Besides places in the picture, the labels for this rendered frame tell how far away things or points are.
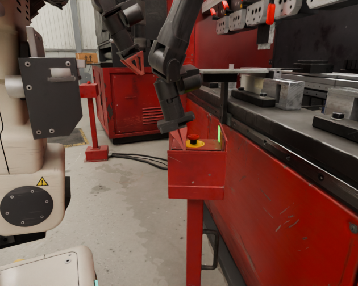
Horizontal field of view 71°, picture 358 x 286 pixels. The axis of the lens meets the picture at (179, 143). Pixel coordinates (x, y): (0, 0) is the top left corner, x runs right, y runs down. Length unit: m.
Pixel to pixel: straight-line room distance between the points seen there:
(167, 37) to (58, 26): 7.25
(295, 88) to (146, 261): 1.12
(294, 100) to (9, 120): 0.82
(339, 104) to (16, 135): 0.76
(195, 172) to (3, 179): 0.45
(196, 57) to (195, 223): 1.34
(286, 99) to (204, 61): 1.10
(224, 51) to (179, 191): 1.44
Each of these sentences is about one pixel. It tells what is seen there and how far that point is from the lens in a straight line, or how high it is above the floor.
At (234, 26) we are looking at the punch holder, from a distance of 1.34.
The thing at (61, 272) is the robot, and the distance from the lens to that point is 1.15.
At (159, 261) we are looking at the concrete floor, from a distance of 1.50.
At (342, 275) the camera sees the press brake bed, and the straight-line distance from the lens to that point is 0.65.
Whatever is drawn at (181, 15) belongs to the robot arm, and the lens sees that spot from 0.61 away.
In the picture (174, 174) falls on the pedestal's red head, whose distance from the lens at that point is 0.69.
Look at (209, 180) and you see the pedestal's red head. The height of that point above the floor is 0.72.
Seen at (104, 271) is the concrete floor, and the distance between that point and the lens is 1.50.
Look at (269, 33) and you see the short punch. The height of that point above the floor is 1.14.
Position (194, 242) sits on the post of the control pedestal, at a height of 0.45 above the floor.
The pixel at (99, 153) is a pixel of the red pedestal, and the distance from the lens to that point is 2.78.
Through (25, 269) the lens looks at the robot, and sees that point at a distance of 1.22.
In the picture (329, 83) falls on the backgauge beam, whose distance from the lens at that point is 1.17.
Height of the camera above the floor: 1.04
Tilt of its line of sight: 19 degrees down
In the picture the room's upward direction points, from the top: straight up
